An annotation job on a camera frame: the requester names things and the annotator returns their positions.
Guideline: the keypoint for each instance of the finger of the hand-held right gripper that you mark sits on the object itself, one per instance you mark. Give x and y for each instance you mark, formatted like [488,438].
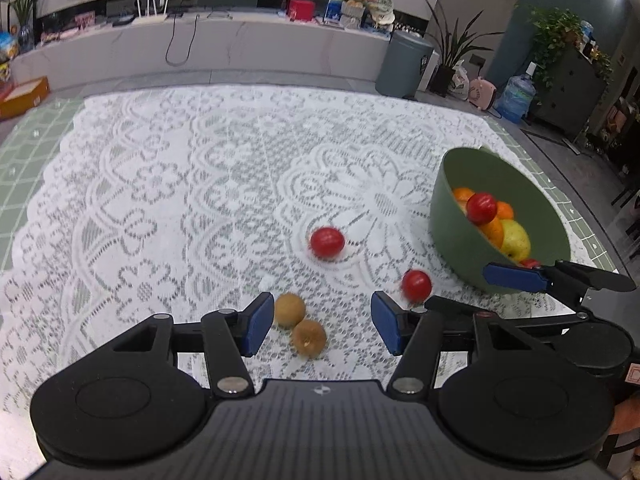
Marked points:
[450,305]
[510,277]

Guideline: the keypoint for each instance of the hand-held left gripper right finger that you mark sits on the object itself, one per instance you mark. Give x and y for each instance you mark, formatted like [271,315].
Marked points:
[385,325]

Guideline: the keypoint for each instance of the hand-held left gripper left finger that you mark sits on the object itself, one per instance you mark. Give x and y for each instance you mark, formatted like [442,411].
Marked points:
[257,325]

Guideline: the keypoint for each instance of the brown kiwi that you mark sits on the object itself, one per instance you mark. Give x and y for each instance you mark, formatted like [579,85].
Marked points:
[290,310]
[309,338]

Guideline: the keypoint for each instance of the red cherry tomato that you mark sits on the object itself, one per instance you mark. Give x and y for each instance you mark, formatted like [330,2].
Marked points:
[416,286]
[327,242]
[481,208]

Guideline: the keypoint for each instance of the orange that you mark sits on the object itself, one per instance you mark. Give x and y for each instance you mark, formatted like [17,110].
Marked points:
[463,196]
[505,210]
[492,232]

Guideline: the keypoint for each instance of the green colander bowl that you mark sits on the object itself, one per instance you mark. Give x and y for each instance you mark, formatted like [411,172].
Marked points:
[450,210]

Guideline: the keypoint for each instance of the red yellow apple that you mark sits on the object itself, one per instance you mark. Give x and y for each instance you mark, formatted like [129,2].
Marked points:
[531,263]

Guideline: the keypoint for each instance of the yellow green pear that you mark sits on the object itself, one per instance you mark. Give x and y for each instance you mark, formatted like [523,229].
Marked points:
[516,240]

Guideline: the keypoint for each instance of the white lace tablecloth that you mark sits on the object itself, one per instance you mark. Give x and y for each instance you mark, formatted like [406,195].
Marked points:
[200,185]

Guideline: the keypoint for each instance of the blue water jug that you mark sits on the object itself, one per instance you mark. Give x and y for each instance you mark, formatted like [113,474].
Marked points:
[516,97]

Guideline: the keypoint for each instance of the grey cabinet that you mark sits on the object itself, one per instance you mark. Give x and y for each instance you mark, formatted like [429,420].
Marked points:
[575,95]

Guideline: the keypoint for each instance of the white plastic bag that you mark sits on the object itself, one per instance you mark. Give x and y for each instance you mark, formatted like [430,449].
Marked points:
[460,82]

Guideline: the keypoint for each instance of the grey blue trash can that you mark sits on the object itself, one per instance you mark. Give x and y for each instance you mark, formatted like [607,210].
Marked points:
[404,67]

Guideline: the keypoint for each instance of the tall potted plant black pot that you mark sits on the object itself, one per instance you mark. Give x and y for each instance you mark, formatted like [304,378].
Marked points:
[450,45]

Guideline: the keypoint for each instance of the green ivy plant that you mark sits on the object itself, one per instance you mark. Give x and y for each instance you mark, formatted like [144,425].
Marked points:
[555,35]

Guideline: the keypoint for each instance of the white stone media console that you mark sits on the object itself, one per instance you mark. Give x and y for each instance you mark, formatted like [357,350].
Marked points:
[250,55]

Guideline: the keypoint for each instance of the red box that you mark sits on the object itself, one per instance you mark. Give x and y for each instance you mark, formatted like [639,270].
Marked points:
[301,10]

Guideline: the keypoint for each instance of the orange box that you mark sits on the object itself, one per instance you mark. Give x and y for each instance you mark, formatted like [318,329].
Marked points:
[25,97]

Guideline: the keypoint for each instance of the white router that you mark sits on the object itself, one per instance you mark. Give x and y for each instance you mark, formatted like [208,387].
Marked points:
[149,12]

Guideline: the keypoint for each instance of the blue snack bag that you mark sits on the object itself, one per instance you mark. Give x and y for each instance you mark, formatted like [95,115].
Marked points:
[7,44]

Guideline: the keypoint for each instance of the potted plant glass vase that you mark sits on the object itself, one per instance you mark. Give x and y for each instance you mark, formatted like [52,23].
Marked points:
[25,15]

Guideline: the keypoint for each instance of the black wall socket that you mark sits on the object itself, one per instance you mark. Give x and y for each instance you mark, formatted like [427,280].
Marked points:
[477,61]

